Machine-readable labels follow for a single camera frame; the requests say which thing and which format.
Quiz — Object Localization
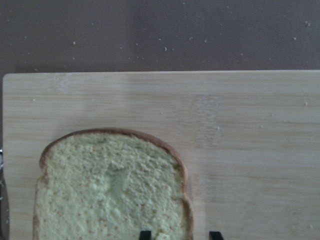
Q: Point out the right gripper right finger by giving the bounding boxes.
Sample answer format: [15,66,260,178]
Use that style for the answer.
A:
[209,231,224,240]

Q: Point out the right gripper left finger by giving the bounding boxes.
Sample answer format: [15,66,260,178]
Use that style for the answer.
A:
[139,230,152,240]

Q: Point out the bread slice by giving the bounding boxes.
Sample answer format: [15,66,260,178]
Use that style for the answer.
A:
[32,128,194,240]

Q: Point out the wooden cutting board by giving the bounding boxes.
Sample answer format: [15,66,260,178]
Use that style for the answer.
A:
[2,70,320,240]

